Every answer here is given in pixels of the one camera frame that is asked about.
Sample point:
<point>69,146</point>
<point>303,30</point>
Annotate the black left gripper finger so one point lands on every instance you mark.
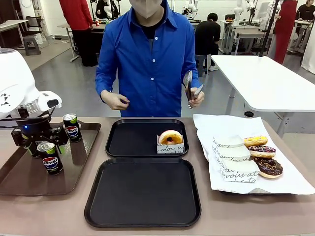
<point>22,138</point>
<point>61,137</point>

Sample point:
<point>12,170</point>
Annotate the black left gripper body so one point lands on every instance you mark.
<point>34,127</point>

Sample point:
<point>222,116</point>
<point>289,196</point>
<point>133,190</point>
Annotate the black Pepsi can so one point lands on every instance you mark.
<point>51,162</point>
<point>72,131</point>

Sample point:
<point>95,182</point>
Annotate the metal serving tongs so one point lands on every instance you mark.
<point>187,77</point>

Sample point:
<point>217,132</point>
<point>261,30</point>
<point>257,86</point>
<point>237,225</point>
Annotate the yellow iced donut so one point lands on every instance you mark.
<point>258,140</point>

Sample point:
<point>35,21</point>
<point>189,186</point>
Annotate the chocolate iced sprinkled donut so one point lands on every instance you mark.
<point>275,169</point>

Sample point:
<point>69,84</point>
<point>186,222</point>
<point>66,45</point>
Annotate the person's left forearm blue sleeve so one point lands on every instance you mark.
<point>194,78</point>

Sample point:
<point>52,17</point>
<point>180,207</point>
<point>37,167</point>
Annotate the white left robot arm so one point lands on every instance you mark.
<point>14,81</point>

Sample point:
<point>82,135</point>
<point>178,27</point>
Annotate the person's right forearm blue sleeve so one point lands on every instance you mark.
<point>102,86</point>

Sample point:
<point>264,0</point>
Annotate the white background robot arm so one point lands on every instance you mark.
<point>190,7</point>
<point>237,12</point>

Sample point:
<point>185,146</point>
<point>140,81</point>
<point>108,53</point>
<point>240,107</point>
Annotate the person's right hand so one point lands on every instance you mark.
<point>114,102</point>

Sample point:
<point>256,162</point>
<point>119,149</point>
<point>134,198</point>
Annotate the person's left hand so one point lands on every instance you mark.
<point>198,99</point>

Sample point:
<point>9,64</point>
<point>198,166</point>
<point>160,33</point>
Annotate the brown plastic tray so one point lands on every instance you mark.
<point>81,152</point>

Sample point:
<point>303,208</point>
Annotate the small black plastic tray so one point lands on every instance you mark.
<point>133,137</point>

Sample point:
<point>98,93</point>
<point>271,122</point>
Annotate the grey step stool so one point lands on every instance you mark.
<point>32,45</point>

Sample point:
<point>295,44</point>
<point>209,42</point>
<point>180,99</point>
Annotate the grey desk with leg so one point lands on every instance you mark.
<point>72,44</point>

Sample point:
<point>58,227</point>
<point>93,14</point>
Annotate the large black plastic tray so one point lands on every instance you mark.
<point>142,191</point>

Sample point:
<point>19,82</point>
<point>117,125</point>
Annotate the glazed donut dark centre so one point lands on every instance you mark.
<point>163,138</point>

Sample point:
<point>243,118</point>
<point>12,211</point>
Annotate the black office chair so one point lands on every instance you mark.
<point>32,22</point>

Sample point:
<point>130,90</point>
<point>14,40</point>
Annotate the light wooden desk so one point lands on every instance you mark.
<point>12,23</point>

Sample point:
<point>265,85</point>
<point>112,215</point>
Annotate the person in blue shirt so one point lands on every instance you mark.
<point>147,73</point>

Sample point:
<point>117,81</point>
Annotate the glazed donut in paper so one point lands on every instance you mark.
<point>169,148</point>

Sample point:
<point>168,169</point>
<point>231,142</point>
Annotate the person in red top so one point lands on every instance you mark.
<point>76,14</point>

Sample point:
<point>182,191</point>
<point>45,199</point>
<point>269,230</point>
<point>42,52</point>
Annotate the black white background robot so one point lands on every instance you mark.
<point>103,8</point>

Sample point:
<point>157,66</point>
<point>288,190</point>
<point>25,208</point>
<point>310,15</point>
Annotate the white face mask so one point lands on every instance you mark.
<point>147,9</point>

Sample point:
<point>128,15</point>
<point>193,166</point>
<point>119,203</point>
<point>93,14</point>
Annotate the grey plastic stool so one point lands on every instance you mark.
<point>203,64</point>

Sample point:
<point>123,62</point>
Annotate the white paper sheet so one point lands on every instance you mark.
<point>221,125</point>

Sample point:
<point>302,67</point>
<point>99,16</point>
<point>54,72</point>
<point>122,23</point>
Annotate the seated person in black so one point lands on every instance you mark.
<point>206,32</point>

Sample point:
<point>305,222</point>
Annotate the white table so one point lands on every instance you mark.
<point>258,81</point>

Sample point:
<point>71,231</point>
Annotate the white lab desk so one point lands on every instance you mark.
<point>246,33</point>

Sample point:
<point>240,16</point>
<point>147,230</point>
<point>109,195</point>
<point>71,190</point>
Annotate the black stand pole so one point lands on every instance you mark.
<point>269,27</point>

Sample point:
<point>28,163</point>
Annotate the person in red apron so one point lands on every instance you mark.
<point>285,24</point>

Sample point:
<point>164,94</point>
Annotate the white hanging cloth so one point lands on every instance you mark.
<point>310,54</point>

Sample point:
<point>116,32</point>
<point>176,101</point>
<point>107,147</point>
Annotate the person in black sweater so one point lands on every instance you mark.
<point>306,12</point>

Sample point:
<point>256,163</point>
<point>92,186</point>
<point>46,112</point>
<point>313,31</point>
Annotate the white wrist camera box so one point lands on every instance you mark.
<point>49,100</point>

